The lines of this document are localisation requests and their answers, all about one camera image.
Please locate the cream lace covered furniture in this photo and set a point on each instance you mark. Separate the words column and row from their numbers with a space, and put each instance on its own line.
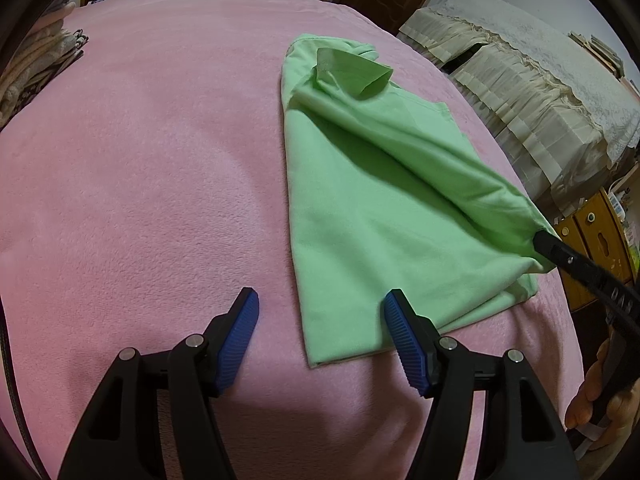
column 563, row 121

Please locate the stack of folded clothes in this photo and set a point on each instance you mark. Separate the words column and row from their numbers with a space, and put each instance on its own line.
column 47, row 50

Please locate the pink bed blanket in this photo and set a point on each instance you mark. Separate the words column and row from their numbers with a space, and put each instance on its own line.
column 145, row 186

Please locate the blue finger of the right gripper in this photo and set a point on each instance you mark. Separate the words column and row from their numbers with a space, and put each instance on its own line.
column 556, row 251

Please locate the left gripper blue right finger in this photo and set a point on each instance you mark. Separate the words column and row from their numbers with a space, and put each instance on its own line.
column 415, row 339

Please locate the light green t-shirt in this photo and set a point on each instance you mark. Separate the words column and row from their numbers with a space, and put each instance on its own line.
column 385, row 191

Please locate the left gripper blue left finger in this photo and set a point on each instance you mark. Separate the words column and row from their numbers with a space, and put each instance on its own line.
column 228, row 336

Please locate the wooden drawer chest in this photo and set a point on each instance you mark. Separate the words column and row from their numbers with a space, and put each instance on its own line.
column 596, row 232

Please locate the stack of books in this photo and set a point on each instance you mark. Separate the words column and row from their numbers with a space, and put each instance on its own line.
column 603, row 53

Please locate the person's right hand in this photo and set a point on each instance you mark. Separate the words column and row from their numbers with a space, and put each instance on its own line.
column 622, row 411

